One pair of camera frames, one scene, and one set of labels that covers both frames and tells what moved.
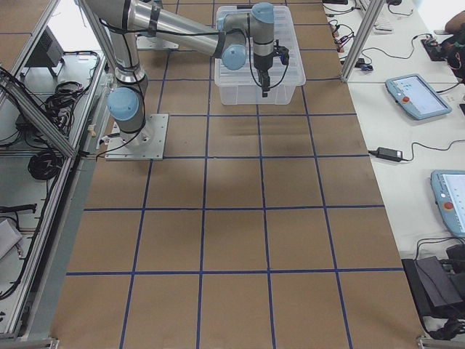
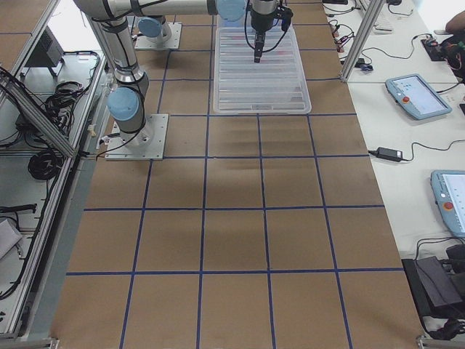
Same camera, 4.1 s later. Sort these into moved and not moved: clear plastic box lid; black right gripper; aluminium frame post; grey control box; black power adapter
Moved: clear plastic box lid; black right gripper
Not moved: aluminium frame post; black power adapter; grey control box
